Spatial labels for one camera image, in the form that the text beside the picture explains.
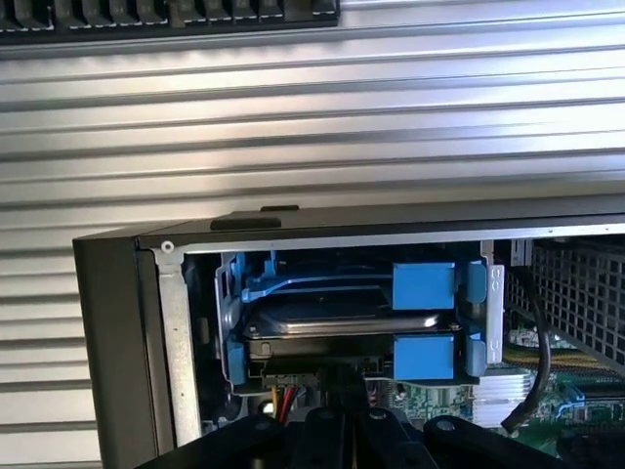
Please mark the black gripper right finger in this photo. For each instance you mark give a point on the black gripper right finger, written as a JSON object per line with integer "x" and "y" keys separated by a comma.
{"x": 469, "y": 442}

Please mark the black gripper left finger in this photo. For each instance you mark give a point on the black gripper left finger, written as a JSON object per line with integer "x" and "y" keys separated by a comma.
{"x": 244, "y": 439}

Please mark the black hard disk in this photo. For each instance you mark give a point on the black hard disk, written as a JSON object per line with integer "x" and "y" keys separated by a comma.
{"x": 342, "y": 329}

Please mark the green motherboard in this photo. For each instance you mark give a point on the green motherboard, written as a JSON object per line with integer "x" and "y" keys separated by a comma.
{"x": 439, "y": 398}

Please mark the silver finned heat sink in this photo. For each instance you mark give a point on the silver finned heat sink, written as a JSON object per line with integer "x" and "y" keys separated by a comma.
{"x": 503, "y": 398}

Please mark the blue hard drive caddy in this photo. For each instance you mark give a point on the blue hard drive caddy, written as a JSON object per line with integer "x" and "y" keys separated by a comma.
{"x": 492, "y": 312}

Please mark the black open PC case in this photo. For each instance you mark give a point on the black open PC case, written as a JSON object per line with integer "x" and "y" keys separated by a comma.
{"x": 117, "y": 332}

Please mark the perforated grey metal cage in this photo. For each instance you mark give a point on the perforated grey metal cage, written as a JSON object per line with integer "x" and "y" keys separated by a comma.
{"x": 576, "y": 293}

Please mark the black rubber case foot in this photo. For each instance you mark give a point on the black rubber case foot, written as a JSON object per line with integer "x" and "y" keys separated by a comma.
{"x": 279, "y": 208}

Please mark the black parts rack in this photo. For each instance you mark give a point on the black parts rack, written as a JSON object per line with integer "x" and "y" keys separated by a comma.
{"x": 161, "y": 19}

